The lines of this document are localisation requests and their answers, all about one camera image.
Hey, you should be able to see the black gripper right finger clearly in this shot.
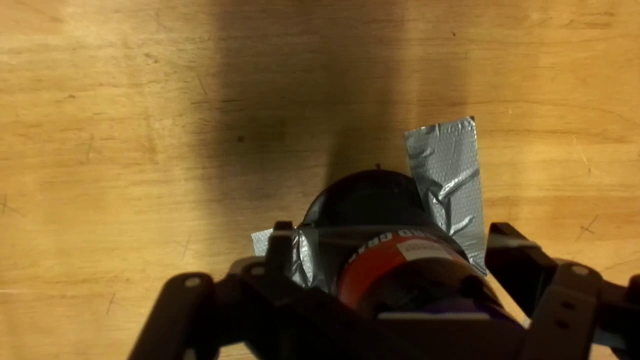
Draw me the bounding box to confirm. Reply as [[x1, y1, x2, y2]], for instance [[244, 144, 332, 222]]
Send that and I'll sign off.
[[485, 221, 640, 360]]

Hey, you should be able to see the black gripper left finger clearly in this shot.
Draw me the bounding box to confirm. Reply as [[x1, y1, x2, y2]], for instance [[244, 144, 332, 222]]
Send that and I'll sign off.
[[128, 218, 301, 360]]

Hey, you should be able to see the red orange band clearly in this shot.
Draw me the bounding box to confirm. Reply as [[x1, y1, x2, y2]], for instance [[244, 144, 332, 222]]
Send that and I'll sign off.
[[332, 230, 469, 312]]

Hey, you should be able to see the grey duct tape piece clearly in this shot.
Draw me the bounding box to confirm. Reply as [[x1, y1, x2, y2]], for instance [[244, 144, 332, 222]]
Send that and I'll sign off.
[[249, 224, 335, 292], [399, 115, 490, 279]]

